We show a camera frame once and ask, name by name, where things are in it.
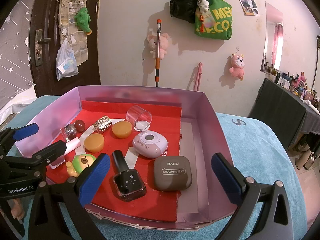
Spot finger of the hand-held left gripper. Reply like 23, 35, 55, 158
30, 140, 67, 180
0, 123, 40, 156

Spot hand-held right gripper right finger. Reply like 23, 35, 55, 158
211, 152, 295, 240

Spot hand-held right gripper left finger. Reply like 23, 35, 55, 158
28, 153, 111, 240

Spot purple nail polish bottle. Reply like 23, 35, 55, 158
49, 138, 82, 169

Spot yellow green toy figure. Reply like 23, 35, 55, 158
65, 154, 97, 178

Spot glitter bottle with dark red cap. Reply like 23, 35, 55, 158
61, 120, 86, 142

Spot black nail polish bottle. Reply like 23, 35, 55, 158
111, 150, 147, 202

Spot amber dome block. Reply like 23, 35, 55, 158
84, 133, 105, 153
112, 121, 132, 139

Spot purple cardboard box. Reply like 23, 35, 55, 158
15, 85, 239, 230

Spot brown eyeshadow case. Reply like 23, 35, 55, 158
153, 156, 193, 192

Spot silver studded cylinder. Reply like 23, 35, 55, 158
93, 115, 112, 134

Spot pink oval compact case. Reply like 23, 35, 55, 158
132, 131, 168, 159

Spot clear glass cup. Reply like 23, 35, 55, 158
126, 105, 153, 132

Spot person's left hand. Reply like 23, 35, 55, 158
11, 199, 25, 219

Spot dark brown door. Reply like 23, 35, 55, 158
29, 0, 102, 98

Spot red printed paper liner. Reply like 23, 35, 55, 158
46, 100, 183, 223

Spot clear plastic bag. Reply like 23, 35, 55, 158
55, 38, 79, 81

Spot table with dark cloth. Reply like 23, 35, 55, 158
247, 78, 320, 150

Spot pink bear plush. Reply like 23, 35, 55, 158
230, 53, 246, 82

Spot cluttered dark side table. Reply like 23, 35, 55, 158
262, 60, 320, 115

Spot hanging pocket organizer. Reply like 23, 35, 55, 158
56, 0, 89, 67

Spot green crocodile plush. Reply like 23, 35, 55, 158
74, 7, 92, 35

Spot green tote bag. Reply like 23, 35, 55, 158
194, 0, 233, 40

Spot red hanging charm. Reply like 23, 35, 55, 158
199, 12, 207, 33

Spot panda plush charm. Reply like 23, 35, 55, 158
197, 0, 210, 13

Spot black backpack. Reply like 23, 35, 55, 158
169, 0, 200, 24

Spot metal door handle plate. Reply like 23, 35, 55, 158
35, 29, 52, 67

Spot mop handle with orange grip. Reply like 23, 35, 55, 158
154, 19, 162, 87

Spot wall mirror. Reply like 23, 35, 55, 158
260, 1, 285, 74

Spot wall photo poster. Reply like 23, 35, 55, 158
235, 0, 260, 16

